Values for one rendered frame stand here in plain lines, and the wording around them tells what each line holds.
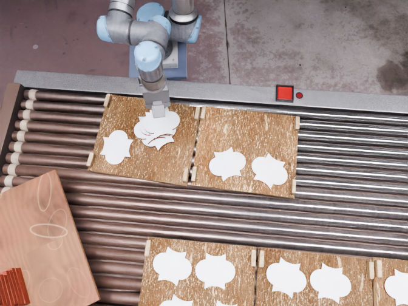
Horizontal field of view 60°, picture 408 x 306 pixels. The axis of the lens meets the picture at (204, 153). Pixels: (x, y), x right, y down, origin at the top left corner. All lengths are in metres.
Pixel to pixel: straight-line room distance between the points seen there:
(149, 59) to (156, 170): 0.55
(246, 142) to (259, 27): 1.62
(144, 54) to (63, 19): 2.21
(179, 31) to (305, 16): 1.71
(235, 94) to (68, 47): 1.76
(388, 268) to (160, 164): 0.93
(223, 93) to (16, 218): 0.95
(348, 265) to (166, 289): 0.67
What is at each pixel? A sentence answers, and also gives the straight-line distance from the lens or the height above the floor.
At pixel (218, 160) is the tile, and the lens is 1.42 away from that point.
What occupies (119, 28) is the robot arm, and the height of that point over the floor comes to 1.42.
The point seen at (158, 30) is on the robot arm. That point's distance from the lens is 1.13.
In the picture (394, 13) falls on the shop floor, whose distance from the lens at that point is 3.31.
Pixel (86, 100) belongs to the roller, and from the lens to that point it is 1.66.
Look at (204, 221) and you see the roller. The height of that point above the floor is 0.92.
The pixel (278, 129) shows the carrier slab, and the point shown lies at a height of 0.94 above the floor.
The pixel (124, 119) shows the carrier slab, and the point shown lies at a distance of 1.54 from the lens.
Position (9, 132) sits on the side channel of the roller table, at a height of 0.93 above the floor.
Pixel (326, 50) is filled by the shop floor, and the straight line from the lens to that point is 2.93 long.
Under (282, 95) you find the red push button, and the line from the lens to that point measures 1.58.
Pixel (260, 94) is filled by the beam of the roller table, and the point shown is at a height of 0.91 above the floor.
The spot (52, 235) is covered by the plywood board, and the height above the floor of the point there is 1.04.
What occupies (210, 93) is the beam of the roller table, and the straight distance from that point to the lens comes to 1.58.
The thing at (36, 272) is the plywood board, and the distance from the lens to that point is 1.40.
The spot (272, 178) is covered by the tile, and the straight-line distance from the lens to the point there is 1.42.
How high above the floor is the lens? 2.30
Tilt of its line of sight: 71 degrees down
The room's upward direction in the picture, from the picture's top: 5 degrees counter-clockwise
